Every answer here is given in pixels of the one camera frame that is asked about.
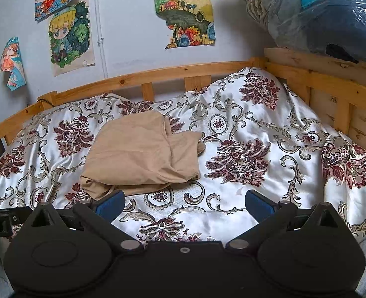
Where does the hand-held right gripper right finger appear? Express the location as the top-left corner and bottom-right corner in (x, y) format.
(226, 190), (340, 253)

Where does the colourful landscape poster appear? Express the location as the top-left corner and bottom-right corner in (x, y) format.
(152, 0), (216, 49)

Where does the wooden bed frame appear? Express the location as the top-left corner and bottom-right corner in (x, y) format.
(0, 47), (366, 175)

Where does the blond cartoon figure poster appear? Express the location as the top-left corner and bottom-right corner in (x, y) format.
(48, 0), (96, 77)

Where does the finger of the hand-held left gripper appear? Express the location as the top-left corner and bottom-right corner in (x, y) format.
(0, 198), (32, 224)

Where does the white wall pipe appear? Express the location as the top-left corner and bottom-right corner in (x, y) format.
(94, 0), (108, 79)

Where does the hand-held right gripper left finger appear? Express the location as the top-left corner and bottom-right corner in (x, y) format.
(31, 189), (144, 253)

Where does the clear plastic bag of clothes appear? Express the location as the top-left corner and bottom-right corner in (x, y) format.
(243, 0), (366, 65)

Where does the tan hooded jacket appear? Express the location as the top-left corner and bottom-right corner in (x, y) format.
(79, 111), (206, 201)

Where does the small curled cartoon poster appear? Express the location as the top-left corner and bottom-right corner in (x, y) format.
(0, 36), (27, 92)

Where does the white floral satin bedspread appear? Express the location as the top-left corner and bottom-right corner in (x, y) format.
(0, 67), (366, 246)

